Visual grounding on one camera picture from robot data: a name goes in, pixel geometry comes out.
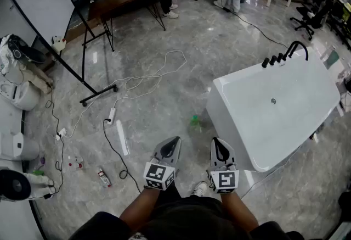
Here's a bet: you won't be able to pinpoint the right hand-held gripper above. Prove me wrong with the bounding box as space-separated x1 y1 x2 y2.
207 137 240 194

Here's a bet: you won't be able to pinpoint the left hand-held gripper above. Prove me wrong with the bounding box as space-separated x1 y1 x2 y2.
143 136 182 192

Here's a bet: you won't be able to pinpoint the clear green cleaner bottle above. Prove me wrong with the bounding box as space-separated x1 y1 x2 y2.
189 115 202 134

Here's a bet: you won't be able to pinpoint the person's right forearm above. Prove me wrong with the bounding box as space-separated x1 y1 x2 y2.
220 191 260 234

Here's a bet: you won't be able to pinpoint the person's left forearm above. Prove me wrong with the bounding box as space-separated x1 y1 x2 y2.
119 187 165 232

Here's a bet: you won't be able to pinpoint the person's white shoe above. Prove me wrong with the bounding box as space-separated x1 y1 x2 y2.
190 181 208 197

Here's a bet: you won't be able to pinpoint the clear plastic sheet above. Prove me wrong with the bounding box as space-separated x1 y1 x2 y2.
105 119 130 157

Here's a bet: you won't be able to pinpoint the white bathtub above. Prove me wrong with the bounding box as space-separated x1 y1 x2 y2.
205 46 342 173

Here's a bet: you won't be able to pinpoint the red and white tube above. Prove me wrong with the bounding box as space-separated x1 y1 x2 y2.
97 168 112 188

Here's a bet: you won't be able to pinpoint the person's dark clothing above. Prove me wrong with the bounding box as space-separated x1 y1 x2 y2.
68 181 305 240

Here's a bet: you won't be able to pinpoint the small clear bottles red caps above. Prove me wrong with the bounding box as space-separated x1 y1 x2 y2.
67 155 84 171

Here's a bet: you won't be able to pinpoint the black curved faucet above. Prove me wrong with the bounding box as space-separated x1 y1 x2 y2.
282 40 309 62

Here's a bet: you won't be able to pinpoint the green bag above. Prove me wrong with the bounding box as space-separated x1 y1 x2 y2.
322 49 341 70

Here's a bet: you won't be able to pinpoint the white toilet with black button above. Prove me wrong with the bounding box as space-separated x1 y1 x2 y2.
0 131 41 162

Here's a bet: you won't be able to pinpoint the white toy chicken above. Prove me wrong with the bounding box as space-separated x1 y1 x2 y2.
51 35 67 53

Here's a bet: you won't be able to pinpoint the white device with black disc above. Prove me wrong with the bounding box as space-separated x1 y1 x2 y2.
0 168 56 203

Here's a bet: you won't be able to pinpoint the black office chair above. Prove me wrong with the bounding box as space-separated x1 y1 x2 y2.
290 0 334 41

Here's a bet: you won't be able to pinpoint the pile of cloths and gear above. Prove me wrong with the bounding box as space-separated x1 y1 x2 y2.
0 33 55 94

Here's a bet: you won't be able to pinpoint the whiteboard on black stand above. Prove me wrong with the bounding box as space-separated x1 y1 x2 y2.
8 0 119 107

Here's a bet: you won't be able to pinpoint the black power cable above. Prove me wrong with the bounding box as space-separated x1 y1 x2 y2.
102 119 142 193

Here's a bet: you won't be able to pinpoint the long white cable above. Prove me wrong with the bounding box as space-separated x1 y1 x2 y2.
62 49 188 139

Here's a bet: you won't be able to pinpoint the thin black cable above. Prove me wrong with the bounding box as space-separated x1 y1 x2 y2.
44 90 65 196

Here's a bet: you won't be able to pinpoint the black floor cable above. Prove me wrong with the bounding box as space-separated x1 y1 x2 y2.
222 6 289 49

